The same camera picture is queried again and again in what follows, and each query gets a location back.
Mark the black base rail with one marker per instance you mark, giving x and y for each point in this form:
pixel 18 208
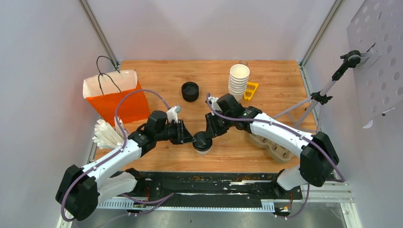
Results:
pixel 244 192

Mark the brown pulp cup carrier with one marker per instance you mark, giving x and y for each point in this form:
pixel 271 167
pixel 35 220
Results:
pixel 275 151

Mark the yellow plastic holder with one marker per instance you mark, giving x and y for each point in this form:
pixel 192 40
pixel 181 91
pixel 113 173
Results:
pixel 251 88

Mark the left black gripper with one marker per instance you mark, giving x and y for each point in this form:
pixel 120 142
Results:
pixel 183 135

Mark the grey tripod stand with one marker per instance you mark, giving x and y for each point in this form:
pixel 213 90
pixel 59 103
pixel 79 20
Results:
pixel 350 60

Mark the orange paper takeout bag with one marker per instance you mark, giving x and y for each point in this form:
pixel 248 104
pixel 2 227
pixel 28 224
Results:
pixel 106 90

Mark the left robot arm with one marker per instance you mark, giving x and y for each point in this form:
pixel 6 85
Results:
pixel 83 188

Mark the pink cup with packets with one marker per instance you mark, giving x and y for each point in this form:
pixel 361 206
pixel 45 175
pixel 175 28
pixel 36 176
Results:
pixel 107 136

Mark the stack of white paper cups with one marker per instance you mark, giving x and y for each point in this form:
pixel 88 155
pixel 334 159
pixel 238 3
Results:
pixel 238 80

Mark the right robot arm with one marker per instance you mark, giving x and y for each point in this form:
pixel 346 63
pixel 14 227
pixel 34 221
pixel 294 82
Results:
pixel 317 155

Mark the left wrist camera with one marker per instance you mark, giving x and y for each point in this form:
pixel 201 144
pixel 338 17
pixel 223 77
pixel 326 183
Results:
pixel 173 114

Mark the white perforated panel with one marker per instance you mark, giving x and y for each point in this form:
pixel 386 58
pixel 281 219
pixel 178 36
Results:
pixel 376 31

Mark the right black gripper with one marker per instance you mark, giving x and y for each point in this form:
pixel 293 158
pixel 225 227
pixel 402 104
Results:
pixel 211 129

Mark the stack of black lids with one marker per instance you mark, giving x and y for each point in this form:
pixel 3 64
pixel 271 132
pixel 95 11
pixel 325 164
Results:
pixel 190 91

